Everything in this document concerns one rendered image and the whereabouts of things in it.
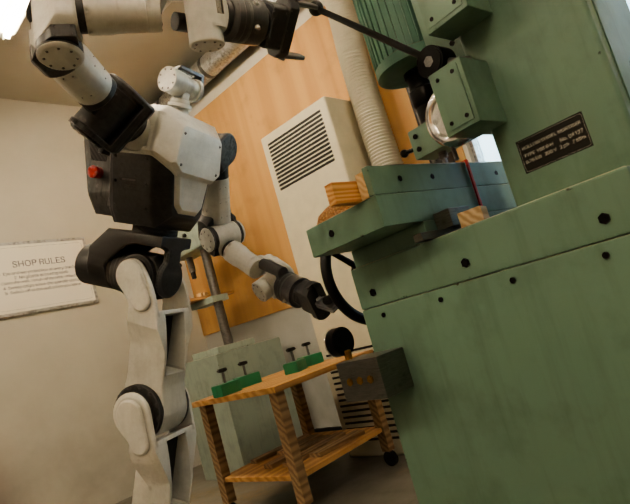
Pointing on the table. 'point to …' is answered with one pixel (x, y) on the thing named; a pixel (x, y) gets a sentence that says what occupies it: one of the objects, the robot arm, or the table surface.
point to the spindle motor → (376, 11)
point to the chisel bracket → (427, 150)
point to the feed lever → (437, 57)
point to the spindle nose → (420, 87)
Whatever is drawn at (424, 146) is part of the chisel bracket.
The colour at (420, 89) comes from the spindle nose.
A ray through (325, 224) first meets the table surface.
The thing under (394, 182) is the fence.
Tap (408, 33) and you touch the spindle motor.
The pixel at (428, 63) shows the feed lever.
